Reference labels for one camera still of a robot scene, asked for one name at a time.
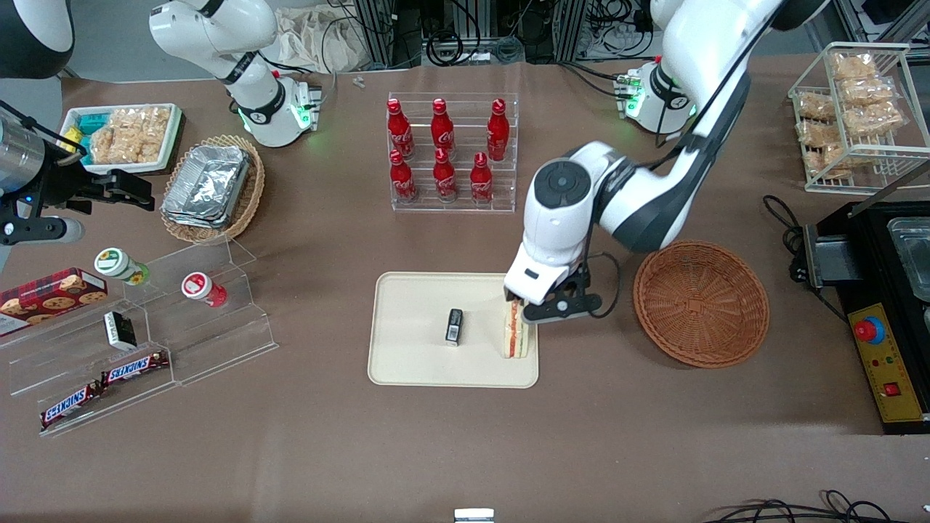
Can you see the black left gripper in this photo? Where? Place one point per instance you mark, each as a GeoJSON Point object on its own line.
{"type": "Point", "coordinates": [509, 296]}

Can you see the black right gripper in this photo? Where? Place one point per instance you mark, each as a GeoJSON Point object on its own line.
{"type": "Point", "coordinates": [64, 187]}

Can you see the triangular sandwich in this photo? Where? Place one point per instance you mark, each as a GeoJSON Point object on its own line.
{"type": "Point", "coordinates": [517, 334]}

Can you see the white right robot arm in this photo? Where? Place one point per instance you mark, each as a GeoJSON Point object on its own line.
{"type": "Point", "coordinates": [251, 98]}

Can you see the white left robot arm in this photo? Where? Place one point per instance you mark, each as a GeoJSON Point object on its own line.
{"type": "Point", "coordinates": [559, 218]}

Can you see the white snack tray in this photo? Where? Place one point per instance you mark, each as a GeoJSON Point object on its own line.
{"type": "Point", "coordinates": [171, 145]}

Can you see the cream plastic tray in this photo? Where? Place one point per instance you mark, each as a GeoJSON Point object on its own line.
{"type": "Point", "coordinates": [414, 341]}

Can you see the light wicker basket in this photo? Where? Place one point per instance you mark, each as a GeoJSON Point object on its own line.
{"type": "Point", "coordinates": [251, 200]}

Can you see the brown wicker basket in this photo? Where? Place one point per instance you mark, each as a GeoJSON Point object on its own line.
{"type": "Point", "coordinates": [701, 305]}

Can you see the clear rice cracker bag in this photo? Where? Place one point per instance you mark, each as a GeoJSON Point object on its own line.
{"type": "Point", "coordinates": [149, 149]}
{"type": "Point", "coordinates": [109, 144]}
{"type": "Point", "coordinates": [142, 120]}

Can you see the small black box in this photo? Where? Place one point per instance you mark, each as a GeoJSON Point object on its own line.
{"type": "Point", "coordinates": [454, 327]}

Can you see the green sunflower lid cup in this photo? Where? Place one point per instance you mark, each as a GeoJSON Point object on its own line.
{"type": "Point", "coordinates": [116, 263]}

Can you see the stack of foil containers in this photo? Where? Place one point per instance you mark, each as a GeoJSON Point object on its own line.
{"type": "Point", "coordinates": [207, 185]}

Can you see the yellow snack packet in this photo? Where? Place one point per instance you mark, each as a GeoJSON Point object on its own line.
{"type": "Point", "coordinates": [71, 139]}

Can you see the teal snack packet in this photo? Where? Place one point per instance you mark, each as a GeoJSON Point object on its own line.
{"type": "Point", "coordinates": [91, 122]}

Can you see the clear acrylic bottle rack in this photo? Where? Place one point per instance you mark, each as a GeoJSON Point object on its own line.
{"type": "Point", "coordinates": [465, 200]}

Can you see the red lid cup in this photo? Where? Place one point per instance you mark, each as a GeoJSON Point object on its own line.
{"type": "Point", "coordinates": [197, 286]}

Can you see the red cola bottle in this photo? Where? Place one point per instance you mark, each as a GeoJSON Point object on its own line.
{"type": "Point", "coordinates": [442, 129]}
{"type": "Point", "coordinates": [402, 180]}
{"type": "Point", "coordinates": [399, 131]}
{"type": "Point", "coordinates": [498, 131]}
{"type": "Point", "coordinates": [481, 181]}
{"type": "Point", "coordinates": [445, 178]}

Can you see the red cookie box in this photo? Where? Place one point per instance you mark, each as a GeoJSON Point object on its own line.
{"type": "Point", "coordinates": [51, 294]}

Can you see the black and white carton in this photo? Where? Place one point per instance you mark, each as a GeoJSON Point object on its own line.
{"type": "Point", "coordinates": [120, 330]}

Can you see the clear acrylic stepped shelf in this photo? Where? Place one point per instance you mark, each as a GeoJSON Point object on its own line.
{"type": "Point", "coordinates": [218, 341]}

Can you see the brown snickers bar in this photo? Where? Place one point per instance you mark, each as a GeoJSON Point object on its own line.
{"type": "Point", "coordinates": [134, 368]}
{"type": "Point", "coordinates": [69, 405]}

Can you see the beige cloth bag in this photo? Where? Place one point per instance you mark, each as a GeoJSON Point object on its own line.
{"type": "Point", "coordinates": [320, 40]}

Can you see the grey metal box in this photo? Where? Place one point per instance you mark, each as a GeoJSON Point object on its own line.
{"type": "Point", "coordinates": [832, 261]}

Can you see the clear fried snack bag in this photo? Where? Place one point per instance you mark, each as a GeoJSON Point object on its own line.
{"type": "Point", "coordinates": [819, 134]}
{"type": "Point", "coordinates": [868, 91]}
{"type": "Point", "coordinates": [854, 65]}
{"type": "Point", "coordinates": [814, 107]}
{"type": "Point", "coordinates": [828, 161]}
{"type": "Point", "coordinates": [875, 118]}

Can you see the black appliance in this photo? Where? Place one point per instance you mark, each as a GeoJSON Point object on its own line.
{"type": "Point", "coordinates": [872, 247]}

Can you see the yellow emergency stop panel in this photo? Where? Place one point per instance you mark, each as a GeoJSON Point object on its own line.
{"type": "Point", "coordinates": [890, 370]}

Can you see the metal pan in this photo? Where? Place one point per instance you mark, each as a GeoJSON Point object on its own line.
{"type": "Point", "coordinates": [917, 258]}

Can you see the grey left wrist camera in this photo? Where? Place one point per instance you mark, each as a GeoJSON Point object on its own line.
{"type": "Point", "coordinates": [563, 309]}

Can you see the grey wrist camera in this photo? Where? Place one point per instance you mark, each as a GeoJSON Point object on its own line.
{"type": "Point", "coordinates": [43, 231]}
{"type": "Point", "coordinates": [563, 309]}

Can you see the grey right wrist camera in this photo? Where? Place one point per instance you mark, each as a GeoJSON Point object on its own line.
{"type": "Point", "coordinates": [43, 231]}

